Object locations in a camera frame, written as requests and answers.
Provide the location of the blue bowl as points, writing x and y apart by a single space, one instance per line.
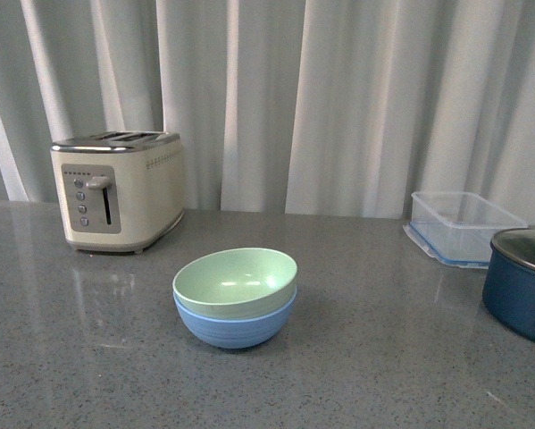
235 334

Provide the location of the green bowl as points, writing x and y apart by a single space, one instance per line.
238 283

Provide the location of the clear plastic food container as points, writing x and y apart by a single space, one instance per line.
456 227

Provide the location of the glass pot lid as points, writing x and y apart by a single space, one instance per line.
516 244

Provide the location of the dark blue pot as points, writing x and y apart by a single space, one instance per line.
509 294

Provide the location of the cream two-slot toaster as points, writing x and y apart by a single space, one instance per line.
119 191

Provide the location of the white curtain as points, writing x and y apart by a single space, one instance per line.
301 107

